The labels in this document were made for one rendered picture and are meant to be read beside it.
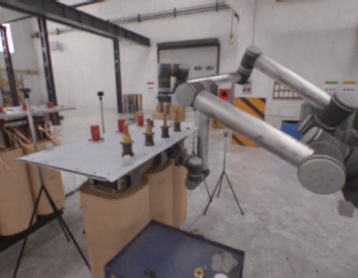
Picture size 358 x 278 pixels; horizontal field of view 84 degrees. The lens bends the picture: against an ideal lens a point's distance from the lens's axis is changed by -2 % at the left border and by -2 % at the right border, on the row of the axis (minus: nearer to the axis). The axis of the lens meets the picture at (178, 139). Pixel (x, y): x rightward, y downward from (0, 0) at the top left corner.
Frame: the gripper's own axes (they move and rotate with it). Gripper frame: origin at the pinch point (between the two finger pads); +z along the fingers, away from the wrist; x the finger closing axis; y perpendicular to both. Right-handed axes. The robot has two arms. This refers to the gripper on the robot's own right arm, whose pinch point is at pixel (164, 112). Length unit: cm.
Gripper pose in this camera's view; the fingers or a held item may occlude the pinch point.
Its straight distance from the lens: 174.5
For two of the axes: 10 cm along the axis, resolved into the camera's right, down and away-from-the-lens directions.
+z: 0.0, 9.7, 2.5
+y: -7.7, 1.6, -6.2
